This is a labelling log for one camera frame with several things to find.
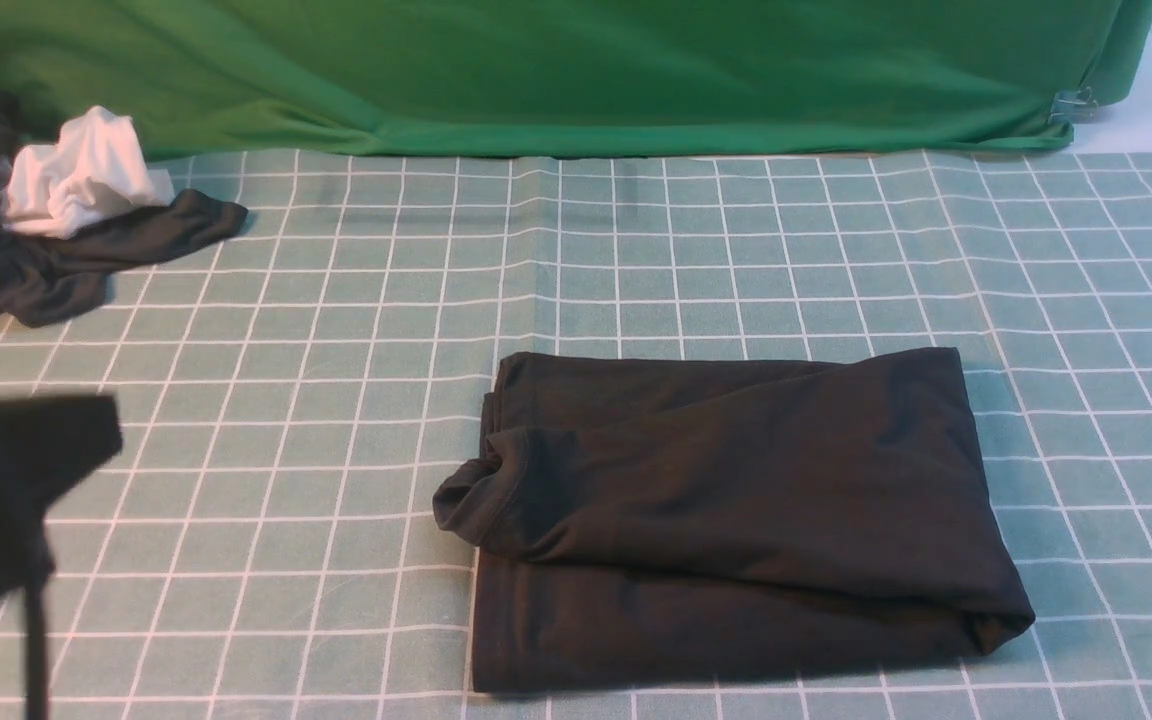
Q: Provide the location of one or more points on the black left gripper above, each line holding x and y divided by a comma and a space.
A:
49, 444

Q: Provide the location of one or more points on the dark gray long-sleeve shirt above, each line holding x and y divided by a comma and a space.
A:
646, 522

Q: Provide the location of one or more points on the crumpled dark gray garment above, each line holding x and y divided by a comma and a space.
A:
45, 280

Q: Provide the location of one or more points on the teal checkered tablecloth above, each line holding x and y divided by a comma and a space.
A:
263, 549

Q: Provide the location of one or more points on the crumpled white cloth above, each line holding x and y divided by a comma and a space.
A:
94, 171

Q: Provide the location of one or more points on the green backdrop cloth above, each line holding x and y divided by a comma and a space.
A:
571, 79

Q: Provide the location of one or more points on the metal binder clip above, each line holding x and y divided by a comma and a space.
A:
1073, 107

